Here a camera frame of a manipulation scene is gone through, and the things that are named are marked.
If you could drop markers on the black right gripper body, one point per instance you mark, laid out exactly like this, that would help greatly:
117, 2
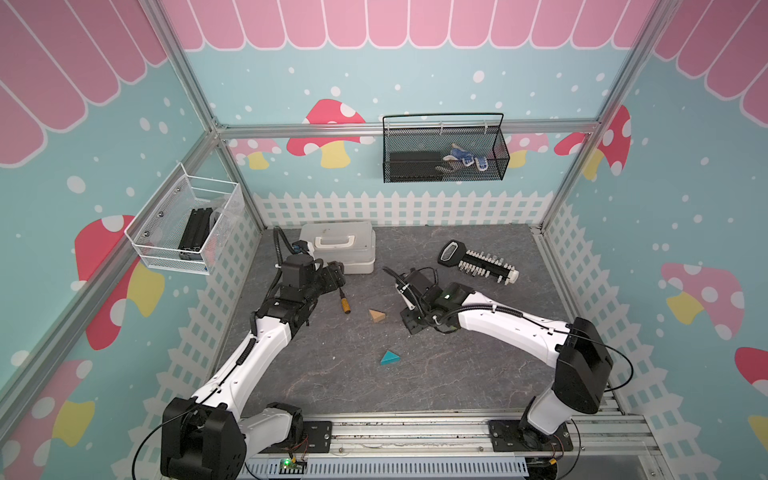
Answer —
416, 318

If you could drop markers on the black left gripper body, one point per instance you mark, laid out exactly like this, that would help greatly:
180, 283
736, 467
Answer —
325, 281

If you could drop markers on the natural wooden triangle block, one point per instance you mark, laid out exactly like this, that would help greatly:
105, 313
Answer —
377, 316

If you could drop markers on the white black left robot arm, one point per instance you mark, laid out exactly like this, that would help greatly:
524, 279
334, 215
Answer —
252, 360

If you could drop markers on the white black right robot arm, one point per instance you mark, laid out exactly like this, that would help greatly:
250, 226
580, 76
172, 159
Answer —
581, 361

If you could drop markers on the translucent white plastic toolbox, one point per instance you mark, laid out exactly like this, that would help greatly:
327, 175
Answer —
351, 243

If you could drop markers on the teal triangle block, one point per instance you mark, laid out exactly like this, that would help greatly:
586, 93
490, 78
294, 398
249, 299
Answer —
389, 357

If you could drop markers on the black box in white basket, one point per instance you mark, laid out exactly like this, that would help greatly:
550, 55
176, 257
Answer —
195, 234

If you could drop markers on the blue white item in basket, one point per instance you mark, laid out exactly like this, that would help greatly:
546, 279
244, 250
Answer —
459, 159

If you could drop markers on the yellow handled screwdriver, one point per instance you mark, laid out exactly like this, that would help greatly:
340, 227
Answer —
346, 307

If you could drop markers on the black wire wall basket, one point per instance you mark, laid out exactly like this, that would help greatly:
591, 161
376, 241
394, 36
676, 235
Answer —
414, 146

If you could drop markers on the white wire wall basket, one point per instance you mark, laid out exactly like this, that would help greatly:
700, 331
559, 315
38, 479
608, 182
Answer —
156, 231

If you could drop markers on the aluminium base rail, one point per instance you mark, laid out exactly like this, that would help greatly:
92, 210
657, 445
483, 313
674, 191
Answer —
409, 445

